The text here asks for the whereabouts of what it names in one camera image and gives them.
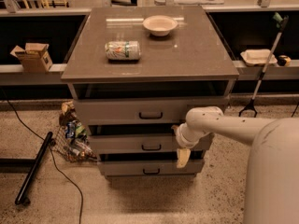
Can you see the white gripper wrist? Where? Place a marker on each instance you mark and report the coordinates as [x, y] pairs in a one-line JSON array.
[[181, 139]]

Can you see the grey drawer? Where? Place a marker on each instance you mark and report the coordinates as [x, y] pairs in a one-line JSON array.
[[141, 110], [125, 168], [133, 143]]

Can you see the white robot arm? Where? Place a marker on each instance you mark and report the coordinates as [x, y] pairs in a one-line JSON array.
[[272, 181]]

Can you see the grey bottom drawer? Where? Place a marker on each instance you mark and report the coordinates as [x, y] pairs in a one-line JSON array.
[[125, 168]]

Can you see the grey top drawer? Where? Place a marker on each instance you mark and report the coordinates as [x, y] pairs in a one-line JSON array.
[[141, 110]]

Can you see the grey drawer cabinet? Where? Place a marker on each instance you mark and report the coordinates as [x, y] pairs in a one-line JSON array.
[[189, 62]]

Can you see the open cardboard box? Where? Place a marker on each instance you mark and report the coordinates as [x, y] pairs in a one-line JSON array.
[[34, 58]]

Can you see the white takeout container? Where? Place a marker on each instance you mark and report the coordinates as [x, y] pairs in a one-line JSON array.
[[257, 57]]

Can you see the green white soda can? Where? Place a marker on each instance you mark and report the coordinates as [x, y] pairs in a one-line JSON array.
[[123, 50]]

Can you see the white paper bowl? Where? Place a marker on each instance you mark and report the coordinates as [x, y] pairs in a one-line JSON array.
[[160, 25]]

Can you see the yellow tape measure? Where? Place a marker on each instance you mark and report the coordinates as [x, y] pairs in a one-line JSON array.
[[284, 60]]

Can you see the grabber reacher tool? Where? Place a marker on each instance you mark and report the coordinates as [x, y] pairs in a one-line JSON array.
[[281, 24]]

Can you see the black metal leg bar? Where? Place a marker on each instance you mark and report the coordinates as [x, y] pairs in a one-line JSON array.
[[22, 197]]

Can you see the wire basket with trash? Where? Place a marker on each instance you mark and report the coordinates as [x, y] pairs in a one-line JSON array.
[[71, 140]]

